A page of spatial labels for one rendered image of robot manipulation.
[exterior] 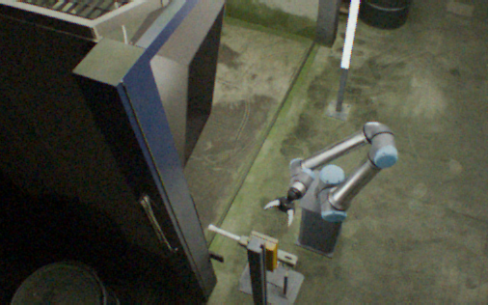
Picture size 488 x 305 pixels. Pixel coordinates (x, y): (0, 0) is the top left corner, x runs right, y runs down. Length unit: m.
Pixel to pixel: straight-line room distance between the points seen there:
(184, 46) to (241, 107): 1.86
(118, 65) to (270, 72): 3.16
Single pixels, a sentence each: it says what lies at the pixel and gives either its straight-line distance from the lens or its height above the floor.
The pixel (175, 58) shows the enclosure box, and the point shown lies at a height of 1.65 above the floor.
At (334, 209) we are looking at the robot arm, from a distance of 2.69.
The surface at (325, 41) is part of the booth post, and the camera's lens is 4.85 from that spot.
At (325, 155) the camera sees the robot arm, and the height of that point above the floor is 1.19.
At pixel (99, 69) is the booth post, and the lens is 1.50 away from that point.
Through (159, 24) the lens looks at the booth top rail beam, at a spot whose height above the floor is 2.29.
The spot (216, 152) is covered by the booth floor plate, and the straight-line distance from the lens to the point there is 3.95.
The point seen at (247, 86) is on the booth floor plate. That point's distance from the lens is 4.41.
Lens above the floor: 3.26
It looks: 54 degrees down
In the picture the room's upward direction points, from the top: 5 degrees counter-clockwise
